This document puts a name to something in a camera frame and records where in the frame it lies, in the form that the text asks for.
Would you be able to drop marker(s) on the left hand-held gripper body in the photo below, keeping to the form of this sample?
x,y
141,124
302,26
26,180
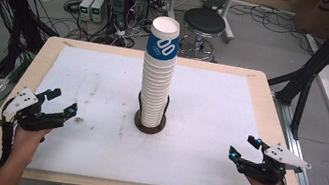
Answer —
x,y
27,113

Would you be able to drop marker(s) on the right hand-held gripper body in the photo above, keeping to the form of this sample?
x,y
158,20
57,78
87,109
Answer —
x,y
270,167

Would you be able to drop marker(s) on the dark brown cup holder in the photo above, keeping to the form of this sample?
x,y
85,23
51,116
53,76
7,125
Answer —
x,y
149,130

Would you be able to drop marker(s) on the stack of paper cups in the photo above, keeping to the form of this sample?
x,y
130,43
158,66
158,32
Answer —
x,y
156,81

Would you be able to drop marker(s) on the person's left hand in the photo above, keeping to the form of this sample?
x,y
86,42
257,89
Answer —
x,y
27,144

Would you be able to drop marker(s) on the light wooden table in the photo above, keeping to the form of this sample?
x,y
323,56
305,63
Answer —
x,y
277,125

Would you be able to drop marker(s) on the white table mat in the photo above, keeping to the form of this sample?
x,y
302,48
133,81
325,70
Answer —
x,y
192,137

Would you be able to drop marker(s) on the grey power supply unit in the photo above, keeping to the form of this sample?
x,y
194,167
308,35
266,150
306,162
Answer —
x,y
98,8
86,6

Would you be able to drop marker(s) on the white metal stand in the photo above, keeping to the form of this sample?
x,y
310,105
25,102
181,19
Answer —
x,y
227,18

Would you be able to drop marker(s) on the black round stool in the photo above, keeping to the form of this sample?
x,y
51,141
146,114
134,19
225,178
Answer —
x,y
204,21

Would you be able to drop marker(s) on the flat black floor device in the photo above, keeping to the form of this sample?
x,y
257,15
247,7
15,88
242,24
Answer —
x,y
214,2

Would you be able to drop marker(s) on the black metal frame strut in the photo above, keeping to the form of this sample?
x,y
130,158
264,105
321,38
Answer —
x,y
324,51

